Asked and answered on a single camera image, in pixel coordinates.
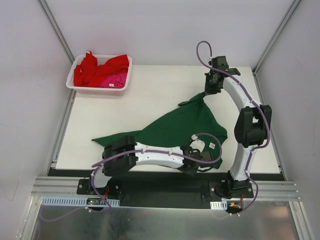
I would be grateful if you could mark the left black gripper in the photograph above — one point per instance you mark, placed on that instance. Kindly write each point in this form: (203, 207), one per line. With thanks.
(204, 155)

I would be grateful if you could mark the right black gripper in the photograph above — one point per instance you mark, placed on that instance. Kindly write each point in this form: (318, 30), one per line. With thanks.
(211, 89)

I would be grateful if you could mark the green t shirt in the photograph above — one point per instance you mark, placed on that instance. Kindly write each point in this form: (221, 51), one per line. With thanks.
(176, 128)

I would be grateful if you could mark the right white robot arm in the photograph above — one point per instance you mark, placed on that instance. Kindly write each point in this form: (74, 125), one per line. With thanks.
(252, 128)

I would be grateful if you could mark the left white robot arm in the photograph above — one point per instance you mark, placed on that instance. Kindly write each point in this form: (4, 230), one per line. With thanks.
(122, 155)

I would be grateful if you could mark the pink t shirt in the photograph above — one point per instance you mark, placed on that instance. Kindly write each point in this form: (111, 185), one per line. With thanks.
(115, 81)

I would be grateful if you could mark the white plastic basket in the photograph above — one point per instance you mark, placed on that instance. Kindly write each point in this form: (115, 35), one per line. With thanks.
(102, 59)

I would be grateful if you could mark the red t shirt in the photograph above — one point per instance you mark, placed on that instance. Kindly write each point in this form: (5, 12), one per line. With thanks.
(90, 74)

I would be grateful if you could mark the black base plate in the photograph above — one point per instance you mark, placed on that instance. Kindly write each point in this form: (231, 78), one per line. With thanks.
(164, 189)

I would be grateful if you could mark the right white cable duct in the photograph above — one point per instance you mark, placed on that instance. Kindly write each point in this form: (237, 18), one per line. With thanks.
(219, 205)

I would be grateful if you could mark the white cable duct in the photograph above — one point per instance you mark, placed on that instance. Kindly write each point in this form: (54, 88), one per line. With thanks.
(219, 205)
(68, 201)

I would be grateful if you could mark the right aluminium rail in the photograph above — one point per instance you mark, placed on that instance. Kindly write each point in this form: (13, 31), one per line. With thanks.
(278, 191)

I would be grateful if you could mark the aluminium rail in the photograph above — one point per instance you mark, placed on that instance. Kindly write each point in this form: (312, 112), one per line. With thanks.
(55, 186)
(278, 191)

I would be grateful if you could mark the right aluminium frame post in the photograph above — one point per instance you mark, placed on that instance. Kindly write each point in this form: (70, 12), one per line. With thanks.
(277, 33)

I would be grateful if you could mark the aluminium frame post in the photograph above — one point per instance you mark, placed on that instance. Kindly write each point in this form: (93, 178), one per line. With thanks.
(277, 33)
(56, 29)

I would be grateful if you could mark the left aluminium rail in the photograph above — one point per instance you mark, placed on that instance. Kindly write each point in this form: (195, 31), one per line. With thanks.
(55, 186)

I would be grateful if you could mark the left white cable duct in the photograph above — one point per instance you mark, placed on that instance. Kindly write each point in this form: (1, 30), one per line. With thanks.
(68, 201)

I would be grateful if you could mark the left aluminium frame post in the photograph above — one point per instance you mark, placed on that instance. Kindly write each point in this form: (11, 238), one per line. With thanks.
(56, 29)

